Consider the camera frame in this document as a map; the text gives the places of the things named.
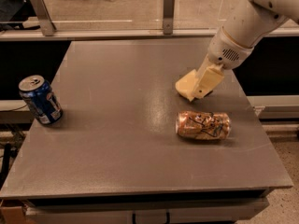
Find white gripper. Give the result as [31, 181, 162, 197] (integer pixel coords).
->
[192, 27, 253, 99]

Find yellow sponge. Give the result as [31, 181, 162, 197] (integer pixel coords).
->
[175, 69, 197, 102]

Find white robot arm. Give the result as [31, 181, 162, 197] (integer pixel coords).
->
[187, 0, 299, 100]

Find orange soda can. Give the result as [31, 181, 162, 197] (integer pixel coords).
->
[176, 111, 232, 140]

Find blue soda can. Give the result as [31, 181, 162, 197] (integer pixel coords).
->
[19, 75, 63, 125]

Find clear glass barrier panel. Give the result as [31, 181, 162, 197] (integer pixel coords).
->
[0, 0, 250, 33]

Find middle metal bracket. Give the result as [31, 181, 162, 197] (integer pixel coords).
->
[163, 0, 175, 35]

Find metal bracket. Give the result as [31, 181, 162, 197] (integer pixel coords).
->
[163, 0, 175, 35]
[30, 0, 56, 36]

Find left metal bracket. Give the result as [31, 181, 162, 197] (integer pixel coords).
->
[30, 0, 56, 36]

